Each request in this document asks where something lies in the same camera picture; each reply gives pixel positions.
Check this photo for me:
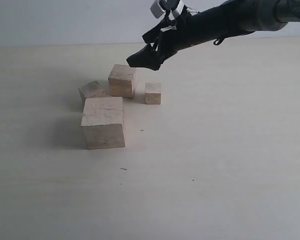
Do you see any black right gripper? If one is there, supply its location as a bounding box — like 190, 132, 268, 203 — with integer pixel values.
126, 10, 202, 71

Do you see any smallest wooden cube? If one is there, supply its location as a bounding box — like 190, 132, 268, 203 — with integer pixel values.
145, 83, 162, 105

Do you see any second largest wooden cube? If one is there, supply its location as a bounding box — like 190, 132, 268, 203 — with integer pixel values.
108, 64, 137, 99

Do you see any third largest wooden cube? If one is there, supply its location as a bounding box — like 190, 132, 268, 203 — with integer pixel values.
78, 80, 106, 105

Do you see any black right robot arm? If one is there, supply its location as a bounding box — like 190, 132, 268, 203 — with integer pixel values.
126, 0, 300, 71

